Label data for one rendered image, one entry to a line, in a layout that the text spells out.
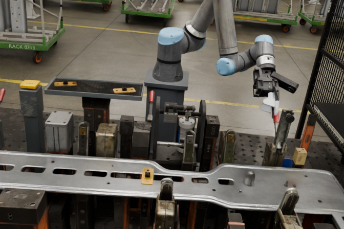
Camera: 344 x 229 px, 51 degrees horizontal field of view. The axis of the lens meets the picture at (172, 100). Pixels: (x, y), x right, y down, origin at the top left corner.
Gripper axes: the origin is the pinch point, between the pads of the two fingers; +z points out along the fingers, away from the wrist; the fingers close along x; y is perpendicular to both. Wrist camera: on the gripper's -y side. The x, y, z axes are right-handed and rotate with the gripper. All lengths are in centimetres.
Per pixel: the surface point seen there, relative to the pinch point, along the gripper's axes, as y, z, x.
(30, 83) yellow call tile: 95, -8, -3
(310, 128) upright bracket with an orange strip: -10.1, 7.4, 5.5
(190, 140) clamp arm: 32.3, 13.6, 1.5
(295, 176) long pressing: -5.0, 23.6, -0.5
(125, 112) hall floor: 80, -100, -220
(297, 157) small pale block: -6.5, 16.8, -0.2
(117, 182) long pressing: 56, 31, 6
